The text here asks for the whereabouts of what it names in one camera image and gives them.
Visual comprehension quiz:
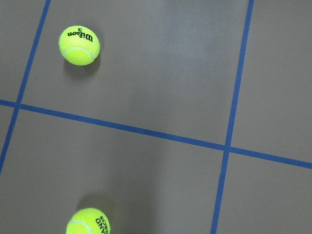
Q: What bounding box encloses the yellow tennis ball plain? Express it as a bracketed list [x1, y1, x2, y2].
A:
[65, 208, 111, 234]

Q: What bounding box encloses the yellow tennis ball with logo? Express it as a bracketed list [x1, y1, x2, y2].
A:
[58, 25, 100, 66]

